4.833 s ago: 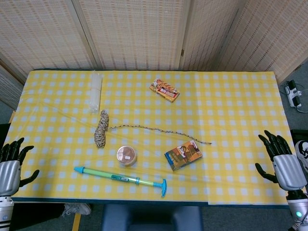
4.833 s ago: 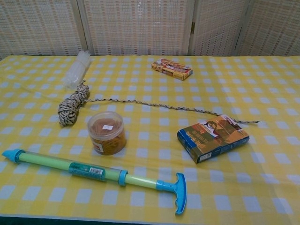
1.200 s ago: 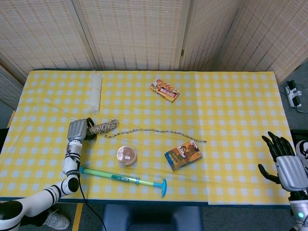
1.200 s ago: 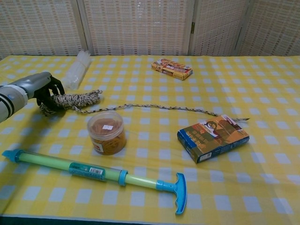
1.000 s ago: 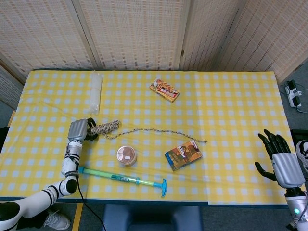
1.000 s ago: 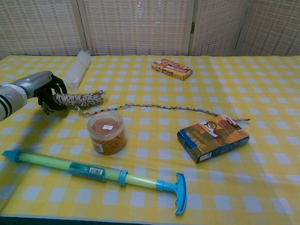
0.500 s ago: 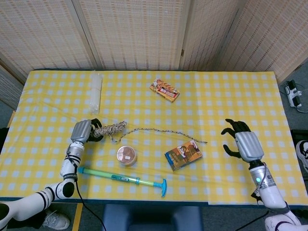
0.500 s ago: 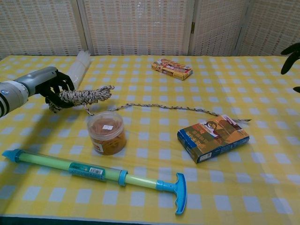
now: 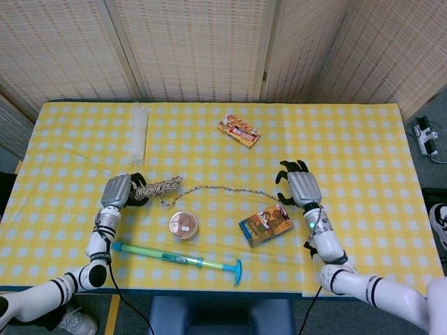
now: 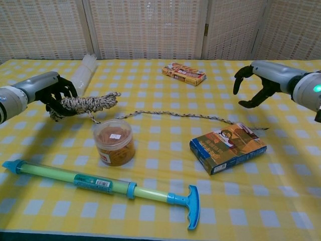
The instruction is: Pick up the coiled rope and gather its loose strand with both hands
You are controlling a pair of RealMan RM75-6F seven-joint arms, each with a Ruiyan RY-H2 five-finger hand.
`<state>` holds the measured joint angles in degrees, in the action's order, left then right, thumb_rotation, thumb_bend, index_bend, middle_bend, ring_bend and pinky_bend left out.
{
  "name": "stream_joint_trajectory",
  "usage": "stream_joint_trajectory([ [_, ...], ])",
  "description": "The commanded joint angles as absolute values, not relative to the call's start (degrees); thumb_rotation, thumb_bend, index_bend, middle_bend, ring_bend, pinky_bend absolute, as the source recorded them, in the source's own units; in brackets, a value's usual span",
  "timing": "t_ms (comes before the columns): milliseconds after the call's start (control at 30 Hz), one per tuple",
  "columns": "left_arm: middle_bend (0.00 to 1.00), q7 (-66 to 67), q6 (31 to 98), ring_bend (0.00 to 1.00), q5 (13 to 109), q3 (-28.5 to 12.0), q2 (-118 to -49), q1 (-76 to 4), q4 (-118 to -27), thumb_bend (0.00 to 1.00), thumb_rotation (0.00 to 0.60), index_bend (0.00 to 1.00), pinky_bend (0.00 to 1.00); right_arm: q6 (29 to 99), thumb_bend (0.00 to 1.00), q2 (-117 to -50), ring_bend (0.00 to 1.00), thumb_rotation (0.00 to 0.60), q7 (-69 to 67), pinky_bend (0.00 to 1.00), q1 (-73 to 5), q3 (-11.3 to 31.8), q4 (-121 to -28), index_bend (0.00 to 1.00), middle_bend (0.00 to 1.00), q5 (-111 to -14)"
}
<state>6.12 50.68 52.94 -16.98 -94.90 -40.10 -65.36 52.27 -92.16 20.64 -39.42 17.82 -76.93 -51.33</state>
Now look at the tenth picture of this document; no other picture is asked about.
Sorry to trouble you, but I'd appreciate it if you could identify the blue orange cardboard box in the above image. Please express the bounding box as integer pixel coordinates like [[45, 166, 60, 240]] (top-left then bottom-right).
[[189, 122, 267, 176]]

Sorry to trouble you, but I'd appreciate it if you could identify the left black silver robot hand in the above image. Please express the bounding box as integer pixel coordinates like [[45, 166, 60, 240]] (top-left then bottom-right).
[[24, 71, 78, 117]]

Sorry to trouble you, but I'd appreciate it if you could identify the yellow red snack box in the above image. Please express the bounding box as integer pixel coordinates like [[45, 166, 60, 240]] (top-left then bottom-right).
[[162, 62, 207, 87]]

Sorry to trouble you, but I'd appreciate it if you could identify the clear jar of rubber bands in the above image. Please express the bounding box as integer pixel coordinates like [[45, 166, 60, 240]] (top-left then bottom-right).
[[93, 119, 136, 167]]

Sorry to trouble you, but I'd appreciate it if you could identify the clear plastic cup stack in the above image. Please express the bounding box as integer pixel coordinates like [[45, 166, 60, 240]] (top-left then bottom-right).
[[71, 53, 99, 97]]

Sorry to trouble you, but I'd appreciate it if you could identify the yellow white checkered tablecloth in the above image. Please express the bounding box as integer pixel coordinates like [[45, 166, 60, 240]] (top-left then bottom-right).
[[0, 59, 321, 239]]

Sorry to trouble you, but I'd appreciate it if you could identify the black white braided rope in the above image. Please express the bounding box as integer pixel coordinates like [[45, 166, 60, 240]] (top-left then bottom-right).
[[49, 91, 270, 132]]

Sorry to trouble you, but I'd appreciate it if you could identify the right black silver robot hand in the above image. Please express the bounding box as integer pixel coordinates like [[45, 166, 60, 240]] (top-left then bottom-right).
[[233, 60, 308, 109]]

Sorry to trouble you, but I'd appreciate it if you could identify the blue green water pump toy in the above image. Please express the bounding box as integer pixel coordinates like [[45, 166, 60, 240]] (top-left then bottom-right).
[[2, 159, 201, 231]]

